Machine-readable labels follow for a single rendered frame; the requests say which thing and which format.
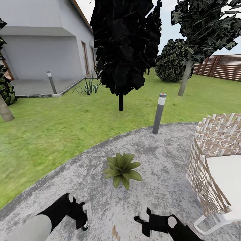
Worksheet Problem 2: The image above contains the insectifuge atomizer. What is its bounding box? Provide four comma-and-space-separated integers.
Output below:
82, 221, 89, 231

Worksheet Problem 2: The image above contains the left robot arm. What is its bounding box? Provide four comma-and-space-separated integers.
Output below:
0, 193, 93, 241

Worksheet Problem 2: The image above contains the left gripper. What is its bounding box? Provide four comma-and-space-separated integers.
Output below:
72, 202, 87, 229

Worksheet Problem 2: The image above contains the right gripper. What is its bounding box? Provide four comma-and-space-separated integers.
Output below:
134, 207, 158, 237

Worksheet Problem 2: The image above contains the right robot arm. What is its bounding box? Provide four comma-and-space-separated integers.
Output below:
134, 199, 203, 241

